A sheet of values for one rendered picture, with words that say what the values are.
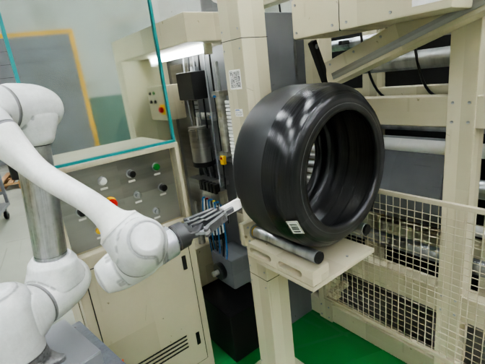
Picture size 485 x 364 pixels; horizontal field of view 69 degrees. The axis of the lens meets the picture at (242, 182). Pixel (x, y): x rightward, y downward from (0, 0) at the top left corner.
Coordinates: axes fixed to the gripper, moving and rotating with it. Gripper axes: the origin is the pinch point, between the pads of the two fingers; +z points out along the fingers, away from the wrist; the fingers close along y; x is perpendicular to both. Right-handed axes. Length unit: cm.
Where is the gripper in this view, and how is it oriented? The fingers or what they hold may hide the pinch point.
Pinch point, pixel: (230, 207)
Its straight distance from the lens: 107.6
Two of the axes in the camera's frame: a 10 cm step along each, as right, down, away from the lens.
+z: 7.6, -3.9, 5.2
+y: -6.2, -1.6, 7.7
